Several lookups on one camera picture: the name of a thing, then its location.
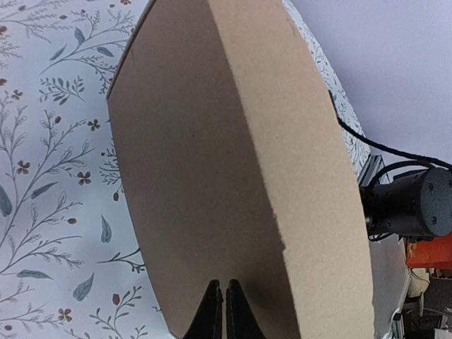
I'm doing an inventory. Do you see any brown cardboard box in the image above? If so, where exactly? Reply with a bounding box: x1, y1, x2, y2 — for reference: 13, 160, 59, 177
108, 1, 374, 338

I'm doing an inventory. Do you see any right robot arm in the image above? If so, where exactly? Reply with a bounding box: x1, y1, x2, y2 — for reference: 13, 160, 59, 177
359, 166, 451, 242

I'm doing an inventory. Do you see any orange object in background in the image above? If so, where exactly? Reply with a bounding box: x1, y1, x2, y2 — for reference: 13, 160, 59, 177
406, 234, 452, 270

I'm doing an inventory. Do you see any aluminium front rail frame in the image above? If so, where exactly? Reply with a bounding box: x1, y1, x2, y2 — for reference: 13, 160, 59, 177
357, 155, 385, 188

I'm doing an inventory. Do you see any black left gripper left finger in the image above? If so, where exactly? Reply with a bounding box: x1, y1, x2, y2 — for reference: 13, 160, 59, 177
183, 279, 223, 339

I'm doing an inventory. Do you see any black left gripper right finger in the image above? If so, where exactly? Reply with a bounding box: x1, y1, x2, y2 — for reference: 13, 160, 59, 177
226, 279, 266, 339

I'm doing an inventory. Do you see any floral patterned table mat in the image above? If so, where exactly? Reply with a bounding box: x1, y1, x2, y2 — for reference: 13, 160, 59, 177
0, 0, 371, 339

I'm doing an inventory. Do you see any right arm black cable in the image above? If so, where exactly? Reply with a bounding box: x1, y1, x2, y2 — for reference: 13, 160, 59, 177
328, 90, 452, 170

